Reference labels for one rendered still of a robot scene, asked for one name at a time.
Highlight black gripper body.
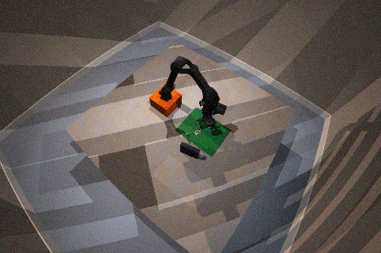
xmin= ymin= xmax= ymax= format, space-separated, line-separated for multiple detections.
xmin=199 ymin=100 xmax=216 ymax=127

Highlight green circuit board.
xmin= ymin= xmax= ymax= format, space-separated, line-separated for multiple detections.
xmin=175 ymin=108 xmax=230 ymax=157

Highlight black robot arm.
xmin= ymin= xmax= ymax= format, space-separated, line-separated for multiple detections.
xmin=158 ymin=56 xmax=226 ymax=115

